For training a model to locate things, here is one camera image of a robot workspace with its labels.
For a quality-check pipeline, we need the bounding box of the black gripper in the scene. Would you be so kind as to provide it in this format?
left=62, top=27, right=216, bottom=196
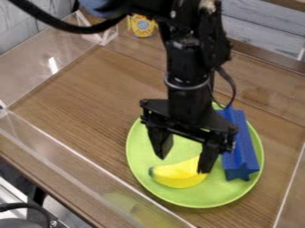
left=140, top=85, right=238, bottom=174

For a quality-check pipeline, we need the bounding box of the yellow toy banana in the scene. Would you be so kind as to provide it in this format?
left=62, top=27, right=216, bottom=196
left=149, top=156, right=209, bottom=189

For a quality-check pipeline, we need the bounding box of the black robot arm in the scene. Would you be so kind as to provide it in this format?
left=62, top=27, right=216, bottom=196
left=79, top=0, right=238, bottom=174

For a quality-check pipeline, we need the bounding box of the green round plate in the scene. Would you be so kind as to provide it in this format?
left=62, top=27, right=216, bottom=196
left=126, top=121, right=265, bottom=208

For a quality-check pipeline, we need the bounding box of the blue star-shaped block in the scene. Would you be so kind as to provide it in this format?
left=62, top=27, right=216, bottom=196
left=218, top=107, right=260, bottom=181

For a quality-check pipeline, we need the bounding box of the yellow labelled tin can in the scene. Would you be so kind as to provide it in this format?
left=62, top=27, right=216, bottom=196
left=127, top=14, right=158, bottom=38

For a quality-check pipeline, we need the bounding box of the clear acrylic tray wall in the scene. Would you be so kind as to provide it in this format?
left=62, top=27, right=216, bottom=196
left=0, top=9, right=305, bottom=228

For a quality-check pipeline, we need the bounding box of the black metal table bracket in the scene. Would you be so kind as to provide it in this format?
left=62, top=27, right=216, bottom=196
left=27, top=185, right=70, bottom=228

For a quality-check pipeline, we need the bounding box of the black cable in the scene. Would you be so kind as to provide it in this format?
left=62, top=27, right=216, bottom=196
left=7, top=0, right=129, bottom=35

